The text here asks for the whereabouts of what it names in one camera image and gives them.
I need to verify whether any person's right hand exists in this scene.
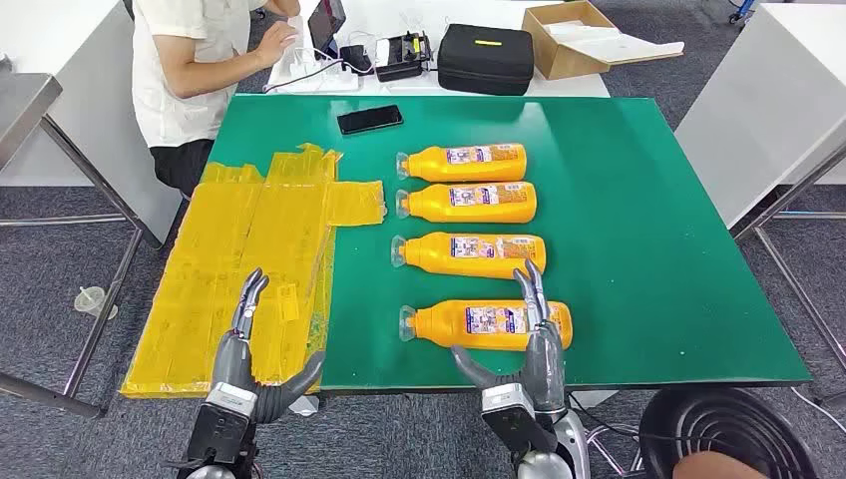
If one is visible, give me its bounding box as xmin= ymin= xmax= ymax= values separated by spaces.
xmin=253 ymin=21 xmax=298 ymax=68

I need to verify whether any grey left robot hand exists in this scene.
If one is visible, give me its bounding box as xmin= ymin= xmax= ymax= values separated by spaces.
xmin=211 ymin=267 xmax=326 ymax=424

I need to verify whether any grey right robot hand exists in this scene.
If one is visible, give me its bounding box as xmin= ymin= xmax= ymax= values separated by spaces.
xmin=451 ymin=258 xmax=567 ymax=414

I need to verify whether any orange detergent bottle clear cap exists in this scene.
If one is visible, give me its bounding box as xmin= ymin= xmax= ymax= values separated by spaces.
xmin=389 ymin=231 xmax=548 ymax=280
xmin=394 ymin=182 xmax=538 ymax=225
xmin=398 ymin=298 xmax=575 ymax=351
xmin=395 ymin=143 xmax=528 ymax=184

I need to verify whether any black smartphone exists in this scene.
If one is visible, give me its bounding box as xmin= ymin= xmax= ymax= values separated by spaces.
xmin=336 ymin=104 xmax=404 ymax=136

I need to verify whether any black tablet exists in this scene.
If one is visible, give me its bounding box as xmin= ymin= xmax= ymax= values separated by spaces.
xmin=306 ymin=0 xmax=347 ymax=61

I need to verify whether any white power strip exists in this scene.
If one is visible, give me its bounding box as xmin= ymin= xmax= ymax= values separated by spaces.
xmin=267 ymin=62 xmax=361 ymax=95

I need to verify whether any black power adapter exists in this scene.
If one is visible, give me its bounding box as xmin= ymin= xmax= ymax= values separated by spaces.
xmin=338 ymin=44 xmax=377 ymax=75

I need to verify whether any yellow taped cardboard mat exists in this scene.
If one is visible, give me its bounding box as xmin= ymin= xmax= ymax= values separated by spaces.
xmin=119 ymin=142 xmax=388 ymax=400

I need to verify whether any person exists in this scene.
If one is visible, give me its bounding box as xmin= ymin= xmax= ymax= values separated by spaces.
xmin=131 ymin=0 xmax=302 ymax=200

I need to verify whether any black label printer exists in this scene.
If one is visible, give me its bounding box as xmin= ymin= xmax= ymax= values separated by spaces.
xmin=375 ymin=31 xmax=434 ymax=84

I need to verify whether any clear plastic cup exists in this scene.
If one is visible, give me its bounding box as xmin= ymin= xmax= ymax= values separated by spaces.
xmin=74 ymin=285 xmax=119 ymax=322

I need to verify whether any black round stool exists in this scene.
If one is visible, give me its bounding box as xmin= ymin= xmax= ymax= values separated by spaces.
xmin=637 ymin=386 xmax=821 ymax=479

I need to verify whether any white desk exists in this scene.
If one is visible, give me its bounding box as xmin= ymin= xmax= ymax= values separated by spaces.
xmin=0 ymin=0 xmax=183 ymax=247

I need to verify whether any black zip case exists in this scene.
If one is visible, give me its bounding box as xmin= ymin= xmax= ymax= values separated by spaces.
xmin=436 ymin=23 xmax=536 ymax=97

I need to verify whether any stainless steel table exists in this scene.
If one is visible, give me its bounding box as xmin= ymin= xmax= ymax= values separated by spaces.
xmin=0 ymin=71 xmax=146 ymax=419

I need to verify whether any brown cardboard box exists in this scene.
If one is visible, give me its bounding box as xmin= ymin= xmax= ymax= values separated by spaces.
xmin=521 ymin=0 xmax=613 ymax=81

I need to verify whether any white paper sheet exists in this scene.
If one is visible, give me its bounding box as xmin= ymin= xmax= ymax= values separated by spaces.
xmin=543 ymin=21 xmax=686 ymax=66

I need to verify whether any white side table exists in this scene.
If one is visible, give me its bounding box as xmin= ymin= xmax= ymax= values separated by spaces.
xmin=673 ymin=3 xmax=846 ymax=230

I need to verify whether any black power cable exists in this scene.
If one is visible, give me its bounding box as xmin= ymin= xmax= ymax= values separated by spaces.
xmin=262 ymin=58 xmax=345 ymax=94

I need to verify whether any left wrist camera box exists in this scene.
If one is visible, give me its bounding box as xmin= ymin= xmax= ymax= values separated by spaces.
xmin=187 ymin=381 xmax=259 ymax=464

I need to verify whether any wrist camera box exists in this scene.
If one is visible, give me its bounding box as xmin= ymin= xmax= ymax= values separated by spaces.
xmin=187 ymin=381 xmax=259 ymax=464
xmin=481 ymin=383 xmax=560 ymax=454

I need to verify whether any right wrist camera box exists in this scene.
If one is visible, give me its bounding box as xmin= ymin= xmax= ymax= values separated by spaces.
xmin=481 ymin=383 xmax=560 ymax=454

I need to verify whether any white floor cable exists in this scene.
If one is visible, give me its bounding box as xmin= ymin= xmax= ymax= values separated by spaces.
xmin=790 ymin=386 xmax=846 ymax=434

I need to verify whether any steel table leg frame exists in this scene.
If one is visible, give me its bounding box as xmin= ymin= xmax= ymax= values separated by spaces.
xmin=729 ymin=142 xmax=846 ymax=408

